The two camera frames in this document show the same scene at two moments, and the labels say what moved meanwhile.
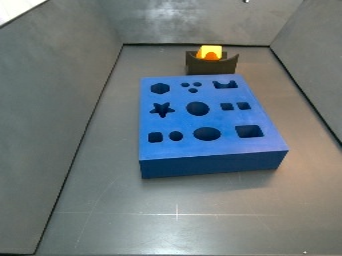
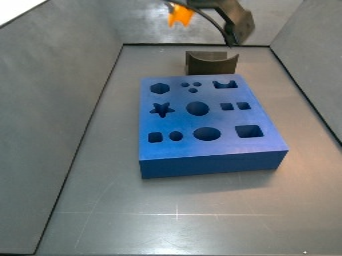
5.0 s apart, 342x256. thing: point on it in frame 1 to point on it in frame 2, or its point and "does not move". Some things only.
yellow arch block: x=209 y=52 to x=181 y=14
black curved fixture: x=199 y=66 does not move
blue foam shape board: x=203 y=126 does not move
